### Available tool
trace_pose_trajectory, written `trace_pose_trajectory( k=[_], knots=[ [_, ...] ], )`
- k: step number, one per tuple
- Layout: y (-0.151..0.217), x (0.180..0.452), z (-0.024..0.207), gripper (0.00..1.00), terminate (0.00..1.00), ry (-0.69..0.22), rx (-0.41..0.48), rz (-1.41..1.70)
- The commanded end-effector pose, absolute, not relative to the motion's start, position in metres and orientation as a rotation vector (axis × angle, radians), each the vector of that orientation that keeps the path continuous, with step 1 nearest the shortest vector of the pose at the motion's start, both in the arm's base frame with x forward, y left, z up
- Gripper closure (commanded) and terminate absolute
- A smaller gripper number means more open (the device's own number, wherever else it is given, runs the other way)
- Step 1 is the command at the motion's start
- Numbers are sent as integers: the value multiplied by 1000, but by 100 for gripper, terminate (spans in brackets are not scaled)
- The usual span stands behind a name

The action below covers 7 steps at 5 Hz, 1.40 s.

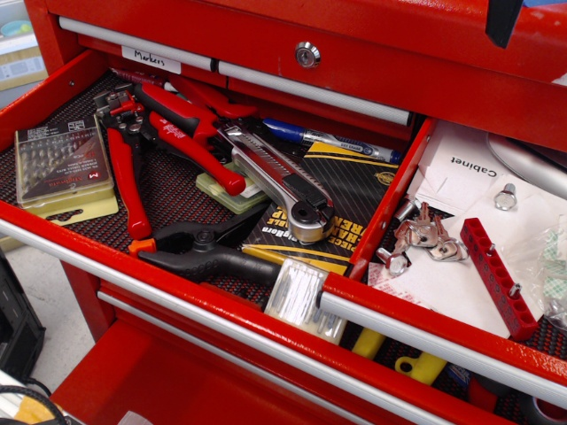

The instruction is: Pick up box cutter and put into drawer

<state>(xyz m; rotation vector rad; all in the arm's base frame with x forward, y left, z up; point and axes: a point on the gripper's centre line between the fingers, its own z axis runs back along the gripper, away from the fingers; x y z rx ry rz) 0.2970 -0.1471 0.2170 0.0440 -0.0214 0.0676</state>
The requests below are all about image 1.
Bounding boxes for white markers label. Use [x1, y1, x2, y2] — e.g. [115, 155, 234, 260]
[121, 46, 182, 74]

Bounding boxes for silver hex bolt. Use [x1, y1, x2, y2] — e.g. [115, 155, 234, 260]
[493, 183, 517, 211]

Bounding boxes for silver curved metal plate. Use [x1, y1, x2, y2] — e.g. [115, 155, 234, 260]
[487, 134, 566, 199]

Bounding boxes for yellow handled tool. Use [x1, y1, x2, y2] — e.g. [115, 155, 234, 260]
[352, 328, 447, 385]

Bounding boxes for red bit holder strip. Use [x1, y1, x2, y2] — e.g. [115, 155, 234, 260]
[460, 218, 539, 341]

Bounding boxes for red metal tool chest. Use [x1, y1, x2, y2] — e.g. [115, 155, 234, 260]
[26, 1, 566, 424]

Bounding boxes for red wire stripper tool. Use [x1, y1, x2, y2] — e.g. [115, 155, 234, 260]
[94, 84, 151, 240]

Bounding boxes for clear plastic bit packet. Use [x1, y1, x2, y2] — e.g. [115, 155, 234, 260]
[264, 259, 346, 344]

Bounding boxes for black box on floor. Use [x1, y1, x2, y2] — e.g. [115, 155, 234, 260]
[1, 252, 45, 381]

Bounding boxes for blue dry erase marker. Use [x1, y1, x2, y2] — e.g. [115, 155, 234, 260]
[263, 119, 402, 165]

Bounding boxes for left open red drawer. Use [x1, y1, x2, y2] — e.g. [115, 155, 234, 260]
[1, 50, 434, 356]

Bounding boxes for red handled crimping pliers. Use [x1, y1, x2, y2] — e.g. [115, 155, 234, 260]
[134, 75, 257, 196]

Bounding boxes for small green plastic case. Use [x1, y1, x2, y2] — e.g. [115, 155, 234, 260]
[196, 162, 270, 214]

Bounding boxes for silver cabinet lock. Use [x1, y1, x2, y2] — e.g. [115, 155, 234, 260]
[295, 42, 321, 69]

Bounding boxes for silver key bunch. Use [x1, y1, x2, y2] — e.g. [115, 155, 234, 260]
[392, 202, 469, 262]

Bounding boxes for open red drawer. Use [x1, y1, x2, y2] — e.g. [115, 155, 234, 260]
[323, 121, 566, 406]
[1, 50, 434, 356]

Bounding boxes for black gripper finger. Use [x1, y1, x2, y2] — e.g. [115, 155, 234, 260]
[485, 0, 524, 49]

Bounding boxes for silver box cutter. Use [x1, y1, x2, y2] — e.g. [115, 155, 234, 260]
[218, 121, 335, 244]

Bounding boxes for black yellow wrench set box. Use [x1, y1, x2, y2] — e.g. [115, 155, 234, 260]
[244, 143, 399, 274]

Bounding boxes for drill bit set case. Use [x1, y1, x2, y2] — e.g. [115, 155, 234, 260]
[14, 116, 119, 226]

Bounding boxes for black spring clamp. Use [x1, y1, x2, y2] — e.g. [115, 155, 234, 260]
[128, 202, 280, 286]

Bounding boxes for right open red drawer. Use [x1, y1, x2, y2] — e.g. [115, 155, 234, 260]
[323, 121, 566, 406]

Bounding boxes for clear bag of parts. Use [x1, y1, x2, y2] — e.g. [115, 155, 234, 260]
[504, 215, 566, 334]

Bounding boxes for white cabinet paper sheet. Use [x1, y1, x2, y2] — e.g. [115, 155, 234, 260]
[369, 121, 566, 337]

